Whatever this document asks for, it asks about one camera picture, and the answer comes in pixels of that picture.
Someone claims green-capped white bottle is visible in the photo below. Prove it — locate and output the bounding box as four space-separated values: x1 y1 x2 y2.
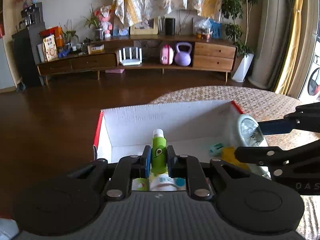
149 176 186 192

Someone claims black water dispenser cabinet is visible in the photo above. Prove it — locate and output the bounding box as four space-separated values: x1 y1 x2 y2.
12 21 47 87

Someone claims electric fan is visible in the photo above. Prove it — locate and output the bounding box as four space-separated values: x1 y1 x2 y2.
307 67 320 97

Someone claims colourful printed card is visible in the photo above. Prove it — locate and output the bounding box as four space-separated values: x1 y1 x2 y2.
131 177 150 191

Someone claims wooden tv cabinet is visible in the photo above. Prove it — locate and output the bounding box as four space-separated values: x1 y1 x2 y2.
37 36 238 82

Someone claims tall green plant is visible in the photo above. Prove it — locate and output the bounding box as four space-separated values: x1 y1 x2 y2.
221 0 263 58

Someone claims small yellow box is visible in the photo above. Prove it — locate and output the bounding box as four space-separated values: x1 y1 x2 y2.
220 146 250 171

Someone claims orange box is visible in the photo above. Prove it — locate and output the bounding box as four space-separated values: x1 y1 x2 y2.
40 26 64 47

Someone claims small potted plant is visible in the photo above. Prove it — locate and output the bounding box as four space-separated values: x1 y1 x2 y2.
84 4 104 41

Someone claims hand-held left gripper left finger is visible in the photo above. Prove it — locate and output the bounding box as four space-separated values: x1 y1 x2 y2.
67 145 152 201

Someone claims yellow photo frame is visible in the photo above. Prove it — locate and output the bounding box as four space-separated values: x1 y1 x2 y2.
130 17 159 35

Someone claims pink doll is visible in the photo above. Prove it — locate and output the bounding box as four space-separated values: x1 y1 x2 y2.
99 5 113 39

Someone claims white planter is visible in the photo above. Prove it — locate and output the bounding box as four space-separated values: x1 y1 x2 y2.
231 54 254 83

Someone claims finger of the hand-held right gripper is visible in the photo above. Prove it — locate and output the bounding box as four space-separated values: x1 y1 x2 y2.
257 102 320 136
234 140 320 178

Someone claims pale green digital timer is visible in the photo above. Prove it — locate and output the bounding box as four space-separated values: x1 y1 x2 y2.
236 114 269 148

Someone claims leafy potted plant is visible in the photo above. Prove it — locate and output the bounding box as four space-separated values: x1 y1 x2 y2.
61 20 79 51

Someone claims pink toy suitcase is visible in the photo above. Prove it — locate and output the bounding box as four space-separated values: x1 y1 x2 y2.
160 44 175 65

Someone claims teal pencil sharpener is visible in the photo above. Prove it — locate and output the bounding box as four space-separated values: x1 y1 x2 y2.
209 143 224 157

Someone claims clear plastic bag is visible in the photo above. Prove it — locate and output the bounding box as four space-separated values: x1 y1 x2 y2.
194 17 214 40

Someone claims white router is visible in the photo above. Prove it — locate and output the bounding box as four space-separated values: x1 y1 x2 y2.
118 47 144 66

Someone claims black speaker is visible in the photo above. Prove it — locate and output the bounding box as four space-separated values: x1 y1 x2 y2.
164 17 176 36

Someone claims small cardboard box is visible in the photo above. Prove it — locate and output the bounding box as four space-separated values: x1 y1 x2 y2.
87 44 105 54

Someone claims green highlighter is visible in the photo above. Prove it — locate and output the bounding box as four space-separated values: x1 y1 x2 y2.
151 129 167 174

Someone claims printed snack box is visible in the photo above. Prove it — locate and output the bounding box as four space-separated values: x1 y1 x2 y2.
43 34 58 62

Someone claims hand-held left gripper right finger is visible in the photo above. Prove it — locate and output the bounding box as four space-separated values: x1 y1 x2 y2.
166 145 251 201

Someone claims yellow curtain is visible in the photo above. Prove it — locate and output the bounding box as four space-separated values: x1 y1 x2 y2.
274 0 308 95

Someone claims black coffee machine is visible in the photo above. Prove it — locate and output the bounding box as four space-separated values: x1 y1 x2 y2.
20 2 43 28

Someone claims blue plastic item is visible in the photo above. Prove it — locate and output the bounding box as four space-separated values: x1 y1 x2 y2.
210 20 223 39

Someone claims red cardboard box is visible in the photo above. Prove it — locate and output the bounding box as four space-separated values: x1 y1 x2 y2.
93 100 273 193

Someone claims purple kettlebell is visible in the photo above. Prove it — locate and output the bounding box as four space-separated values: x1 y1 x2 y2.
174 42 193 67

